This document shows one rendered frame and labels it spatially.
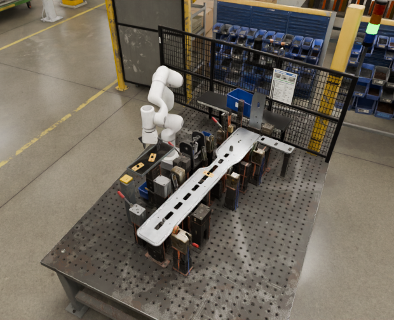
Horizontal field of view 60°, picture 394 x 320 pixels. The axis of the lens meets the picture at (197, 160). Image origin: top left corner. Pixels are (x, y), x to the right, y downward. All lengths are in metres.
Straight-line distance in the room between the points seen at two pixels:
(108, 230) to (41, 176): 1.87
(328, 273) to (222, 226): 1.20
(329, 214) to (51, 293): 2.74
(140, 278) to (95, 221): 0.61
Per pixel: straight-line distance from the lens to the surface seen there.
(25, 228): 3.80
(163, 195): 2.33
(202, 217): 2.18
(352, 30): 2.79
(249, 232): 2.56
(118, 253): 2.49
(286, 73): 3.00
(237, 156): 2.68
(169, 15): 4.73
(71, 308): 3.15
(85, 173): 4.17
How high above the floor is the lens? 2.71
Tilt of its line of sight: 41 degrees down
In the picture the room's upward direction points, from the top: 1 degrees clockwise
